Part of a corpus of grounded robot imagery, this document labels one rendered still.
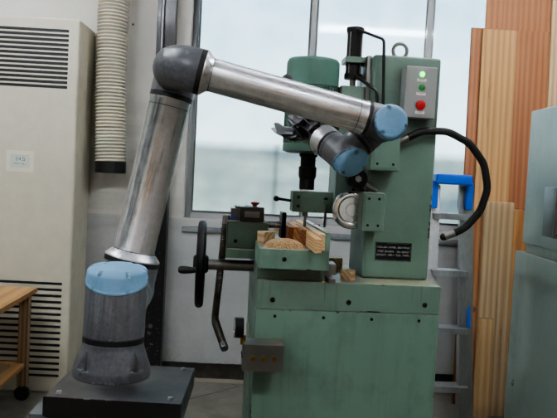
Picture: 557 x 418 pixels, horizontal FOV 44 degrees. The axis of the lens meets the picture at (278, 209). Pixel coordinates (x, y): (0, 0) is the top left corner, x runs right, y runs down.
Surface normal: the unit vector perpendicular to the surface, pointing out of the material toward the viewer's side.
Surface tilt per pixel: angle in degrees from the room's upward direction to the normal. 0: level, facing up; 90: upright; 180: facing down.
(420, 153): 90
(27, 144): 90
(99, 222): 90
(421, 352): 90
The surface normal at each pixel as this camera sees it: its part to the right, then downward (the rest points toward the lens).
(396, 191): 0.09, 0.06
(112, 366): 0.22, -0.30
